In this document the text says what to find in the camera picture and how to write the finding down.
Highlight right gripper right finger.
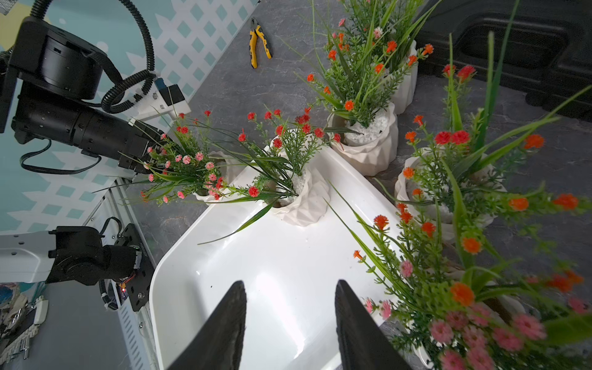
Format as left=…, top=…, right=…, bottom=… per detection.
left=335, top=280, right=410, bottom=370

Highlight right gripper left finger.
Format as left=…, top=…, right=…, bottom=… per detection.
left=169, top=281, right=248, bottom=370

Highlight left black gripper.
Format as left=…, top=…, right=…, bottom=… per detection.
left=117, top=120, right=164, bottom=174

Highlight pink flower pot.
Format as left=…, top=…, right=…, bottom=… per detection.
left=353, top=180, right=591, bottom=369
left=123, top=109, right=244, bottom=206

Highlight white plastic storage tray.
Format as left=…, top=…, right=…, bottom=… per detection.
left=150, top=148, right=396, bottom=369

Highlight red flower pot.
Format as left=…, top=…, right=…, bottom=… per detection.
left=281, top=0, right=436, bottom=177
left=204, top=109, right=356, bottom=232

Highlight orange flower pot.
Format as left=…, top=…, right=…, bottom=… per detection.
left=374, top=0, right=592, bottom=246

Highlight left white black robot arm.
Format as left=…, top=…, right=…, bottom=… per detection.
left=1, top=1, right=161, bottom=285

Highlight yellow black pliers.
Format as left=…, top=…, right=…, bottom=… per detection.
left=249, top=18, right=273, bottom=69

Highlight red flower pot rearmost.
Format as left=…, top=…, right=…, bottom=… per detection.
left=344, top=1, right=440, bottom=115

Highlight black plastic tool case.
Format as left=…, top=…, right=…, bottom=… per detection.
left=416, top=0, right=591, bottom=111

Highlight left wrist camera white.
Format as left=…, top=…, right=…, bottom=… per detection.
left=131, top=77, right=191, bottom=121

